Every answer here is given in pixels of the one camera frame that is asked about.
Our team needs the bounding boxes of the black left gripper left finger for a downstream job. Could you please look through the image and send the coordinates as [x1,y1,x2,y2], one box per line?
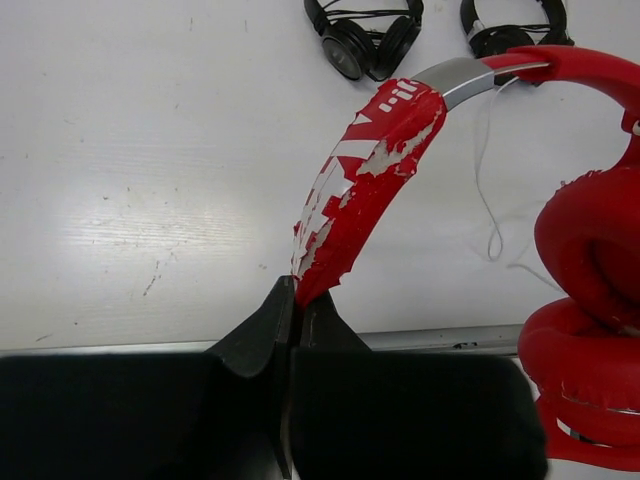
[1,276,294,479]

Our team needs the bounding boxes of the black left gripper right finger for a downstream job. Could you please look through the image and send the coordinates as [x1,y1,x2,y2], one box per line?
[290,295,548,479]

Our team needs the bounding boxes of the white headphone cable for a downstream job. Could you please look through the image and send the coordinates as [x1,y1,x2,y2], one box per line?
[473,74,564,291]

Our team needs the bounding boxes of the red over-ear headphones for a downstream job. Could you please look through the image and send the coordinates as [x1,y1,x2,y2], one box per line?
[291,45,639,472]

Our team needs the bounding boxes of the black headphones left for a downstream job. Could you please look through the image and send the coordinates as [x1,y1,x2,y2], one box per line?
[303,0,424,82]

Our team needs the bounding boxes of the black headphones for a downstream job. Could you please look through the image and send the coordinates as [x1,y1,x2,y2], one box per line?
[303,0,424,82]
[459,0,575,58]

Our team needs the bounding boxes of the black headphones right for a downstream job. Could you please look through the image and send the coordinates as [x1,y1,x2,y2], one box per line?
[459,0,575,58]

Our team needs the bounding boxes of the aluminium table edge rail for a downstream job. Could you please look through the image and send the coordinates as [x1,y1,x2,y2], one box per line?
[1,324,522,357]

